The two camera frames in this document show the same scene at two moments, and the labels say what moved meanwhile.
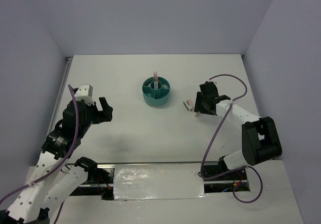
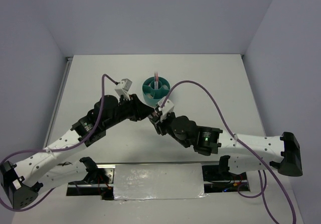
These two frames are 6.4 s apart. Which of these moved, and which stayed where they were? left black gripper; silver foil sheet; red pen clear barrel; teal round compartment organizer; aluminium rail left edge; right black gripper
Moved: left black gripper; right black gripper
Stayed: red pen clear barrel; teal round compartment organizer; silver foil sheet; aluminium rail left edge
